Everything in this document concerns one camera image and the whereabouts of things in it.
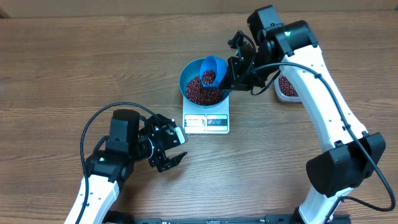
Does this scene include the blue measuring scoop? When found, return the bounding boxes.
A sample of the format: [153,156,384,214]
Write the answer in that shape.
[200,55,228,88]

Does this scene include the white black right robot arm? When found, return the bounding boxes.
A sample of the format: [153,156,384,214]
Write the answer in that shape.
[219,6,386,223]

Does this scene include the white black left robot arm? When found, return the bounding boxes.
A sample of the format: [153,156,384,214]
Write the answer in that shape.
[65,109,187,223]

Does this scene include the teal plastic bowl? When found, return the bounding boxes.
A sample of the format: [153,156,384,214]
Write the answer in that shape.
[179,58,231,105]

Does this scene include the red beans in bowl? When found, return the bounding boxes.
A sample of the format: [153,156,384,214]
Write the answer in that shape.
[185,75,224,106]

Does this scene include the white digital kitchen scale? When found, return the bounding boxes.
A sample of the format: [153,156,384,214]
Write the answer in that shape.
[182,96,230,134]

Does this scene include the red adzuki beans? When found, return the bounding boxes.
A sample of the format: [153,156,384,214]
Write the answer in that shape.
[279,76,298,97]

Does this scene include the clear plastic container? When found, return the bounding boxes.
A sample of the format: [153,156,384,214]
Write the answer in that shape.
[274,75,301,103]

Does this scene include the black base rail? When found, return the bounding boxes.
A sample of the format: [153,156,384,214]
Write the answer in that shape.
[105,210,352,224]

